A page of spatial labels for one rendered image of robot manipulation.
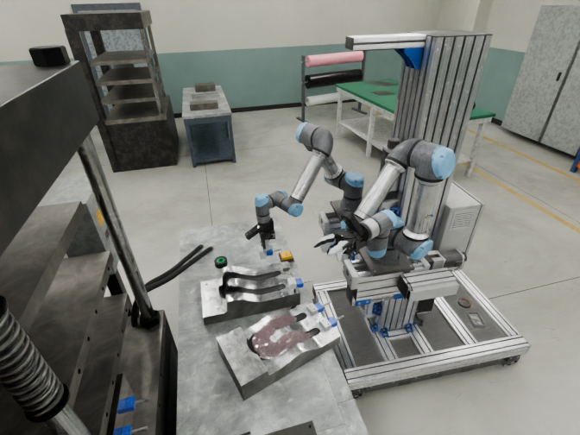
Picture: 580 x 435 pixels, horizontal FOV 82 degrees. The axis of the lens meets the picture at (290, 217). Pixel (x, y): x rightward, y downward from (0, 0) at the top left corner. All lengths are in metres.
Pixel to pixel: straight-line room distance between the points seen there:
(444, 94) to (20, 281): 1.65
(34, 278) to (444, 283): 1.68
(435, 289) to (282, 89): 6.90
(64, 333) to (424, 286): 1.52
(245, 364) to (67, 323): 0.66
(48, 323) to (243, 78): 7.08
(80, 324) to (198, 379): 0.57
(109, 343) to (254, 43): 7.04
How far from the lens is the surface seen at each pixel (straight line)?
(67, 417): 1.06
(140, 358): 1.81
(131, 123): 5.44
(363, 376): 2.31
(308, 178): 1.71
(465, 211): 1.99
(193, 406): 1.58
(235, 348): 1.55
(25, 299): 1.09
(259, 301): 1.74
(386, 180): 1.43
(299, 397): 1.54
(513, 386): 2.86
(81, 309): 1.38
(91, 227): 1.68
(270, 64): 8.03
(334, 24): 8.37
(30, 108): 0.97
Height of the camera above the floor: 2.16
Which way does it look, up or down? 33 degrees down
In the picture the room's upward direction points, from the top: 1 degrees counter-clockwise
